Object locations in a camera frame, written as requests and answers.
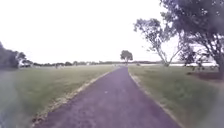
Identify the small round tree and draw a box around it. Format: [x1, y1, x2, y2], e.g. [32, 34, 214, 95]
[119, 49, 134, 65]

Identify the distant tree line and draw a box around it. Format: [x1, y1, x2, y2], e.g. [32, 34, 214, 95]
[31, 60, 164, 67]

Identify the dark asphalt path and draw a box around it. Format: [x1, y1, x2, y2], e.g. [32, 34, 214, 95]
[33, 65, 183, 128]

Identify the leaning bare-trunk tree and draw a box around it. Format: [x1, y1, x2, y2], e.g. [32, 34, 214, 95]
[133, 17, 183, 67]

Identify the green grass field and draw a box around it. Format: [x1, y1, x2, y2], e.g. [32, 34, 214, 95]
[0, 64, 121, 128]
[127, 64, 224, 128]

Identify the pale water strip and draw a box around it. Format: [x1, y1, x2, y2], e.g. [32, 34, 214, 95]
[139, 62, 219, 67]

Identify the large dark tree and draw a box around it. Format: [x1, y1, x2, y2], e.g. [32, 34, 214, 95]
[159, 0, 224, 75]

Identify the dark trees clump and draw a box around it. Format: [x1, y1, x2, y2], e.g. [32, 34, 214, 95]
[0, 41, 34, 70]

